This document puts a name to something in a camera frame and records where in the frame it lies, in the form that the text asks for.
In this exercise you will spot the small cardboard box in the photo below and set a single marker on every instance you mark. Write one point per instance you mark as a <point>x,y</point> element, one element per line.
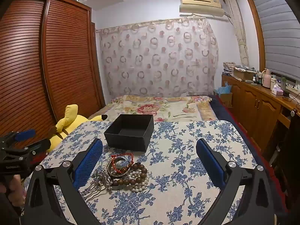
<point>226,100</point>

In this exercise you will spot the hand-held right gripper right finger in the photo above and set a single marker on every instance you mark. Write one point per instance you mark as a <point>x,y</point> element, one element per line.
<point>211,163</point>

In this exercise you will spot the low wooden sideboard cabinet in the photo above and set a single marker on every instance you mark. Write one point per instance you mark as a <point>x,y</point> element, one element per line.
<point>255,103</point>

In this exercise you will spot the dark wooden chair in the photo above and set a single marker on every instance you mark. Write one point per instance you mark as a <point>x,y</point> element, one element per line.
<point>290,157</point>

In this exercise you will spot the dark blue bed sheet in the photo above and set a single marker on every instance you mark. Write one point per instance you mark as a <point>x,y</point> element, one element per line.
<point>225,112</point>

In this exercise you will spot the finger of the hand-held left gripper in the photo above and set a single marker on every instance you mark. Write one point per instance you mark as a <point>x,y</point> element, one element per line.
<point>39,145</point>
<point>24,134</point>

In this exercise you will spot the bronze hair comb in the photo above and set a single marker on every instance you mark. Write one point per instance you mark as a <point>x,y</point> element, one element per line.
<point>98,191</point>

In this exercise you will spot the blue floral tablecloth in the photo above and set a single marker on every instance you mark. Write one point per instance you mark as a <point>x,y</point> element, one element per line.
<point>178,168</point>

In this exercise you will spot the flat cardboard box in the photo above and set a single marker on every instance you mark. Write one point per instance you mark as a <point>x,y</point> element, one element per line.
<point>243,73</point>

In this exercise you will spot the pink thermos jug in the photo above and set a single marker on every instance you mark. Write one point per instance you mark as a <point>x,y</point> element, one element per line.
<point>267,79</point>

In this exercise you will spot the patterned storage box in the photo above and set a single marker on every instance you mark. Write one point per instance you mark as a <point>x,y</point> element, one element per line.
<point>228,68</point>

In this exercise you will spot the grey window blind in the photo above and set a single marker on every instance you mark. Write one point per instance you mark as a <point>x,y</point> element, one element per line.
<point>279,35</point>

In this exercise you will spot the cream tied curtain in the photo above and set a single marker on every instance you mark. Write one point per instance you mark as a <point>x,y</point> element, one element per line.
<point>241,39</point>

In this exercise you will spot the circle patterned sheer curtain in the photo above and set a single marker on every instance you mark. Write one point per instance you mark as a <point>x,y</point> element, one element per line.
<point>159,58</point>

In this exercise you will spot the blue plastic bag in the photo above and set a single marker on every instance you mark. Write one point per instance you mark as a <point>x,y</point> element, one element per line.
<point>223,89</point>

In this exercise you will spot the pink tissue box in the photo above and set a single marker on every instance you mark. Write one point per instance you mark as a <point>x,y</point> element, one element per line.
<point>277,91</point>

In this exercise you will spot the green bottle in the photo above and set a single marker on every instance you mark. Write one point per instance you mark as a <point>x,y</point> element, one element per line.
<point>283,84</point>

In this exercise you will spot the black jewelry box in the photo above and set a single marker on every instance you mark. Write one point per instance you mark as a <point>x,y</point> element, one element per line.
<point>126,141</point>

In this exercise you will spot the wooden window frame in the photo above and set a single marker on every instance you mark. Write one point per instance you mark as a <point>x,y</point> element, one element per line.
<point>256,28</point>

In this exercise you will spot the yellow plush toy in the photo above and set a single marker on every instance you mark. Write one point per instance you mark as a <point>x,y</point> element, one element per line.
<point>70,121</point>

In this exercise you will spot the white jar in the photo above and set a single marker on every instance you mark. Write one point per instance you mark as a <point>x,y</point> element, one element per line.
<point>273,83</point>

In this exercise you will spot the brown slatted wooden wardrobe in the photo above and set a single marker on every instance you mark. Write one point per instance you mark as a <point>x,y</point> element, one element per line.
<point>65,63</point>

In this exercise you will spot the person's left hand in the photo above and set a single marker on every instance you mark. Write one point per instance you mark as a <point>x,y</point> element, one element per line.
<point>16,189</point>

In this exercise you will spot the beige wall air conditioner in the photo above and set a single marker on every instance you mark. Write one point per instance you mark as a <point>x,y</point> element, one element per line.
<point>201,4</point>

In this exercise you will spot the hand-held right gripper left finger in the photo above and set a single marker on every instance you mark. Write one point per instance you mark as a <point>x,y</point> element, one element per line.
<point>88,161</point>

